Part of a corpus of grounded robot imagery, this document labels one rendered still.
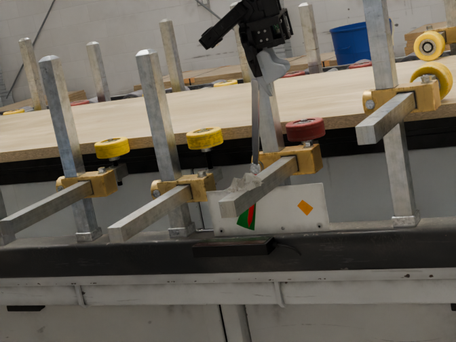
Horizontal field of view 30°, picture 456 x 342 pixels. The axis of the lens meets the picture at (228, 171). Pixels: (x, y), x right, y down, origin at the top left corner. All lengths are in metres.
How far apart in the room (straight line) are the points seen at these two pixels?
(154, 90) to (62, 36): 9.48
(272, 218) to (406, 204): 0.28
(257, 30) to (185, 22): 8.60
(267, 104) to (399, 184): 0.30
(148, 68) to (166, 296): 0.53
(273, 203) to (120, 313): 0.76
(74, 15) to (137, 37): 0.96
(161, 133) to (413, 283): 0.61
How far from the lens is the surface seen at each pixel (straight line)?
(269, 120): 1.70
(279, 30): 1.58
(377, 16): 1.60
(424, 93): 1.59
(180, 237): 1.86
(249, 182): 1.49
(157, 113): 1.81
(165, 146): 1.82
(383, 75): 1.61
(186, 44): 10.21
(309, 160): 1.68
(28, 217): 1.76
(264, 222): 1.76
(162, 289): 1.97
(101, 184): 1.92
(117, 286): 2.03
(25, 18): 11.63
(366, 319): 2.06
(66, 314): 2.46
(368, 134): 1.33
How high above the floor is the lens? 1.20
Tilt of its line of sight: 12 degrees down
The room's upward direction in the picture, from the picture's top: 11 degrees counter-clockwise
